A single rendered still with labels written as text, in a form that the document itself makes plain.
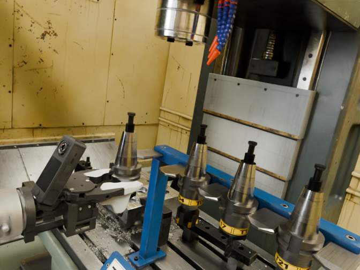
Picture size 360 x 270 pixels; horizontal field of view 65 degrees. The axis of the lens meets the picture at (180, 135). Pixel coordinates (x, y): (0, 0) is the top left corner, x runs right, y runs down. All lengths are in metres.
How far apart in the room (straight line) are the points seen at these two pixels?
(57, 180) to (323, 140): 0.90
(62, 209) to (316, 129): 0.89
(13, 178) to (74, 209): 1.14
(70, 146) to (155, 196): 0.32
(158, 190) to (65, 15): 1.27
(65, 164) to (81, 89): 1.37
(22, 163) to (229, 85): 1.14
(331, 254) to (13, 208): 0.45
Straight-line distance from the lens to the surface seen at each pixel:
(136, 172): 0.56
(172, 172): 0.59
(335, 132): 1.12
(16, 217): 0.49
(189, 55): 2.02
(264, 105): 1.17
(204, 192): 0.53
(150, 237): 0.81
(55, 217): 0.54
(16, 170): 1.68
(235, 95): 1.25
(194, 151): 0.55
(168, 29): 0.81
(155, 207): 0.77
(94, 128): 1.94
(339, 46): 1.14
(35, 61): 1.73
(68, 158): 0.49
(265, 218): 0.50
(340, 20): 0.96
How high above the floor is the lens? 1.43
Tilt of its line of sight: 14 degrees down
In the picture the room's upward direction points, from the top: 9 degrees clockwise
